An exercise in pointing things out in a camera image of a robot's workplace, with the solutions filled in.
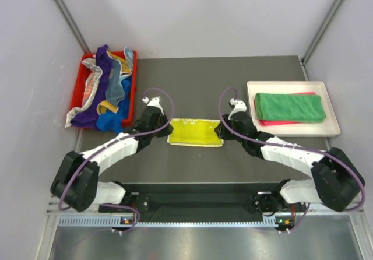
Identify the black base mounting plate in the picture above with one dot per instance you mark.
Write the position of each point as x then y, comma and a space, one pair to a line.
207, 202

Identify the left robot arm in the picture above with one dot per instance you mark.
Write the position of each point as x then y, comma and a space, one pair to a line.
77, 184

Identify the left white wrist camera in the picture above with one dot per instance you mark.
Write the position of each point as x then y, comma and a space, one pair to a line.
153, 102

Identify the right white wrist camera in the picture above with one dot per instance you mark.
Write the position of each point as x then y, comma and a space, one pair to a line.
237, 106

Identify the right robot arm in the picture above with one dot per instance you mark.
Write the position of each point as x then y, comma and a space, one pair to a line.
331, 178

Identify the aluminium frame rail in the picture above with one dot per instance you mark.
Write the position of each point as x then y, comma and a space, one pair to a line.
97, 216

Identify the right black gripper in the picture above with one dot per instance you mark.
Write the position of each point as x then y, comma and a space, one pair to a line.
222, 132

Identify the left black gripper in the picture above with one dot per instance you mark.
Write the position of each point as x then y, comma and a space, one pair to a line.
166, 132

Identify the pink towel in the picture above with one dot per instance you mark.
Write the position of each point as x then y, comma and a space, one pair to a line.
279, 123

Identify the red plastic bin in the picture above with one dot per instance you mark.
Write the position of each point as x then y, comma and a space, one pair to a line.
83, 74

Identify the white plastic tray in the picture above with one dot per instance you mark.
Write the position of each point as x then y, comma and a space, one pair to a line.
292, 109

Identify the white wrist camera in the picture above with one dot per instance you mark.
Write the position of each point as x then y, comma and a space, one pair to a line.
237, 106
153, 102

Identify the white patterned towel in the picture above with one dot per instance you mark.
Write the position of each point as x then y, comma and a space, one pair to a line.
91, 86

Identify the yellow patterned towel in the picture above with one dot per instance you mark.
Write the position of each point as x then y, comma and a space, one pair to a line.
194, 133

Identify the purple towel front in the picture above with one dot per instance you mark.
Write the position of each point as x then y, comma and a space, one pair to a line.
87, 119

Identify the grey blue towel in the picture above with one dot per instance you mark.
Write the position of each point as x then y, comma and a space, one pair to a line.
115, 92

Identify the green towel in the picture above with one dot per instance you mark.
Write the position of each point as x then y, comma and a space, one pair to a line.
291, 107

